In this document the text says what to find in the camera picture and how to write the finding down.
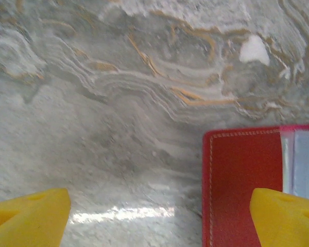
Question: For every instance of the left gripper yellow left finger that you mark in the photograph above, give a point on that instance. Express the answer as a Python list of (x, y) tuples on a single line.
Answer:
[(28, 221)]

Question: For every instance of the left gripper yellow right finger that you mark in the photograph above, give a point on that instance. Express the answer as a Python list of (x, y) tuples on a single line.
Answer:
[(285, 223)]

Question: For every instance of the red leather card holder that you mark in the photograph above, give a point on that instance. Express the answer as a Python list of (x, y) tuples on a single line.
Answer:
[(242, 167)]

